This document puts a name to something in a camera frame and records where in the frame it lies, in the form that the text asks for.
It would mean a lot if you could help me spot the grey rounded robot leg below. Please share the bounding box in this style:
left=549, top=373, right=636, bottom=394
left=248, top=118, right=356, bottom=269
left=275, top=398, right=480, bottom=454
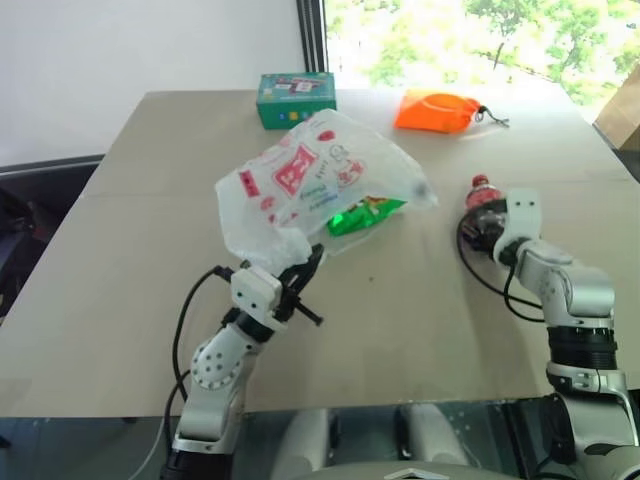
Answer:
left=397, top=402, right=474, bottom=469
left=279, top=407, right=335, bottom=476

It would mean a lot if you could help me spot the clear printed plastic bag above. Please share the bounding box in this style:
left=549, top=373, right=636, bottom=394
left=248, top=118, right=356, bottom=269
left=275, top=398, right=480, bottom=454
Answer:
left=214, top=107, right=439, bottom=270

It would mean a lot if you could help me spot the dark window frame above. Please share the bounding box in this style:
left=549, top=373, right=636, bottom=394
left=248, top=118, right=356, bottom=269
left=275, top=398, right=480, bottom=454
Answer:
left=295, top=0, right=329, bottom=74

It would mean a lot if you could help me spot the green cardboard box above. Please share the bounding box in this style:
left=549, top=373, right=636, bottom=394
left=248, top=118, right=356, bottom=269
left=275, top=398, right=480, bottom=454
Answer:
left=255, top=71, right=338, bottom=132

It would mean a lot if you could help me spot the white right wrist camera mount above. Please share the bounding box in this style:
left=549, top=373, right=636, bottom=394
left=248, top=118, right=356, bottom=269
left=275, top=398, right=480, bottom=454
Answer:
left=491, top=186, right=544, bottom=264

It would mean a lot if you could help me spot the dark pouch cord with clip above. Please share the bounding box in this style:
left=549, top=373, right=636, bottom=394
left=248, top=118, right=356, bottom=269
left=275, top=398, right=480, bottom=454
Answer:
left=473, top=102, right=512, bottom=129

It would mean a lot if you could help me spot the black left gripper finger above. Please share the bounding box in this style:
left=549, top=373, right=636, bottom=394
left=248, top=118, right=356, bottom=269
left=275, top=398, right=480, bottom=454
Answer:
left=294, top=253, right=325, bottom=297
left=283, top=243, right=327, bottom=282

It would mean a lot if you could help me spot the green snack packet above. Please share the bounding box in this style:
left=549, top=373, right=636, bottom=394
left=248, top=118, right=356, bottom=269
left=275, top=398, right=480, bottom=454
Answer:
left=325, top=195, right=409, bottom=238

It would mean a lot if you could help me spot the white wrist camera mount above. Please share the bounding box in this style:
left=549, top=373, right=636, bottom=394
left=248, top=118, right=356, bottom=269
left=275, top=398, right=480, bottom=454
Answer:
left=230, top=266, right=284, bottom=327
left=491, top=186, right=544, bottom=264

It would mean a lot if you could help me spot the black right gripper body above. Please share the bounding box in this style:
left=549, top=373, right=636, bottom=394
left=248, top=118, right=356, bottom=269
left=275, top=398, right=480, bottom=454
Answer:
left=460, top=214, right=507, bottom=257

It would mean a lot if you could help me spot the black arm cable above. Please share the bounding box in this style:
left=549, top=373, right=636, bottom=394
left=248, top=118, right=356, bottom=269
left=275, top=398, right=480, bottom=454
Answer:
left=455, top=215, right=547, bottom=322
left=163, top=264, right=232, bottom=431

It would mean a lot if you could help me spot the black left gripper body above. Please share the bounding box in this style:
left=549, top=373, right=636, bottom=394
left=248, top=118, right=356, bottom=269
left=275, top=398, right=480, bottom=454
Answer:
left=272, top=267, right=326, bottom=330

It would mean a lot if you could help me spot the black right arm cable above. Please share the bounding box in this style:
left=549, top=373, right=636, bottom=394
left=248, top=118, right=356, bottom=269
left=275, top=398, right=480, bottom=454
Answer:
left=455, top=215, right=547, bottom=322

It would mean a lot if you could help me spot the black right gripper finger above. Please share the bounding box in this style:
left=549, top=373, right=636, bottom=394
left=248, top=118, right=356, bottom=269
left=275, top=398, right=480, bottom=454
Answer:
left=483, top=196, right=511, bottom=224

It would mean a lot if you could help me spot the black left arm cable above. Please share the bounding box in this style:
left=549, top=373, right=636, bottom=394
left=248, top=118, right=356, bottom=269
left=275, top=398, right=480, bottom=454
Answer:
left=163, top=264, right=232, bottom=431

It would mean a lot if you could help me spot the cola bottle with red cap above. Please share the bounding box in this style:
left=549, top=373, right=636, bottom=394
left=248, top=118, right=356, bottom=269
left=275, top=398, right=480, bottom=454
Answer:
left=462, top=172, right=511, bottom=251

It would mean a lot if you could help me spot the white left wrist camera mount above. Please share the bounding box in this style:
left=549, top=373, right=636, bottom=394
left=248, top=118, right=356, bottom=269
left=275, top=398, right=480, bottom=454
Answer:
left=230, top=266, right=284, bottom=327

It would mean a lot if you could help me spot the orange fabric pouch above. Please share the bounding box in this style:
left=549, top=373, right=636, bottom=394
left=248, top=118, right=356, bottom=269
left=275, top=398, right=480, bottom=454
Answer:
left=393, top=88, right=484, bottom=136

